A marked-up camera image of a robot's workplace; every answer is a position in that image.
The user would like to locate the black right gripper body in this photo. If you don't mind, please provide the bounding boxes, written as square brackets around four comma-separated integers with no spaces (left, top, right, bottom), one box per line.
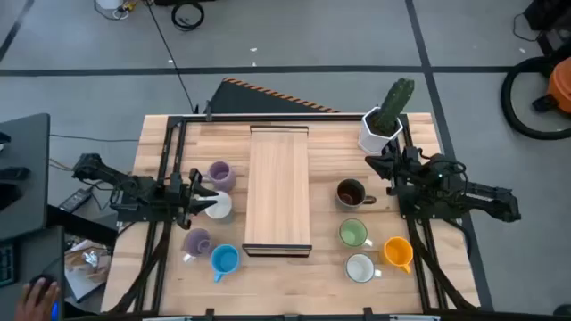
[385,145,424,180]

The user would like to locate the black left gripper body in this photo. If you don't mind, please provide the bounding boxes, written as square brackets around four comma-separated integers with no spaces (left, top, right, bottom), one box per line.
[169,167,203,231]

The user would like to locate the plain white mug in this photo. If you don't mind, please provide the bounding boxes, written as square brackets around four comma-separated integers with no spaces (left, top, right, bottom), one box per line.
[203,190,234,220]

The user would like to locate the purple ribbed mug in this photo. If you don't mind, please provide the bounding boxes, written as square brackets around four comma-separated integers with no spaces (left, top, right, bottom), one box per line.
[203,160,237,193]

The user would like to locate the purple glazed mug white handle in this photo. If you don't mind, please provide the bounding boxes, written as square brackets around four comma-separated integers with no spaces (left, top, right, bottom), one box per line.
[181,227,214,263]

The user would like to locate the light blue mug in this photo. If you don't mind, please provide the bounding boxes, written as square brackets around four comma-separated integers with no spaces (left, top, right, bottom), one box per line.
[210,243,241,284]

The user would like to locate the green glazed mug white handle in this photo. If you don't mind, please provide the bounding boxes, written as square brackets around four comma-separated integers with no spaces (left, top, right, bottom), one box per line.
[337,218,374,250]

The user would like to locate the orange mug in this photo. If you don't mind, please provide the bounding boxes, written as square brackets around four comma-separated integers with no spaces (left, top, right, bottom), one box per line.
[383,235,415,275]

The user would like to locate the white enamel mug blue rim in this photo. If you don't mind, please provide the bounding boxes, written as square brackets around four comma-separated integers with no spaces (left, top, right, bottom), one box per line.
[343,252,383,284]

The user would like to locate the white hexagonal plant pot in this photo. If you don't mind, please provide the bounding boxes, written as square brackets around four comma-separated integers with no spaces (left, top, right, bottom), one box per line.
[357,105,405,156]

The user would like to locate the dark brown mug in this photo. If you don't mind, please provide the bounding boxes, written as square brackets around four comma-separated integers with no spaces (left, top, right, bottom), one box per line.
[335,177,377,211]

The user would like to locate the green cactus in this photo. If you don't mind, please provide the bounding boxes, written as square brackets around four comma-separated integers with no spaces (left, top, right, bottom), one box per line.
[372,78,416,137]

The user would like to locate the black mat orange striped edge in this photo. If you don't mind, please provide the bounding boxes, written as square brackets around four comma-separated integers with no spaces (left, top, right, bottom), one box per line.
[207,77,341,115]

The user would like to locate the black power adapter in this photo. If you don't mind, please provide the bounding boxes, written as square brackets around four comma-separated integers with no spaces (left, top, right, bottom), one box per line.
[58,186,94,214]

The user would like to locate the black computer mouse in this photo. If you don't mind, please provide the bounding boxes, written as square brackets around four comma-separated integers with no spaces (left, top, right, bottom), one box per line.
[29,274,59,292]

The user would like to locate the dark grey desk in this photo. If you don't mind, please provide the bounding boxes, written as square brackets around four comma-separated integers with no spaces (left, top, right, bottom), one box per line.
[0,112,51,242]

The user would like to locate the orange vacuum cleaner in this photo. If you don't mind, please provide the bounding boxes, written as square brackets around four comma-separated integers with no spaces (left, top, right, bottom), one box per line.
[533,56,571,115]

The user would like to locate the person's hand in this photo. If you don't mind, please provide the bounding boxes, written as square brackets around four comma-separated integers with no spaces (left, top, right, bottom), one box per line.
[14,278,62,321]

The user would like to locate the black keyboard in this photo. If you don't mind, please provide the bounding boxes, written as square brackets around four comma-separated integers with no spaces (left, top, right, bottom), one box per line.
[0,243,19,289]

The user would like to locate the thin black cable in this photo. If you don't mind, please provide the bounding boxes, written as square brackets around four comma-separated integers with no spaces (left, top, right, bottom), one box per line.
[49,133,140,144]

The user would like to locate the black vacuum hose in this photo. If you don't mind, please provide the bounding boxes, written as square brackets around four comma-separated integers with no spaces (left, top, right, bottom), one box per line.
[500,55,571,142]

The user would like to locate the long black floor cable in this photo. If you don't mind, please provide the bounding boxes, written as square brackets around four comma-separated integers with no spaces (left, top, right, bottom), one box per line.
[144,0,198,113]

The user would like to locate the coiled black cable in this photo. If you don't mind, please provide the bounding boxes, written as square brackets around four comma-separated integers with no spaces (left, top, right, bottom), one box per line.
[170,2,206,32]

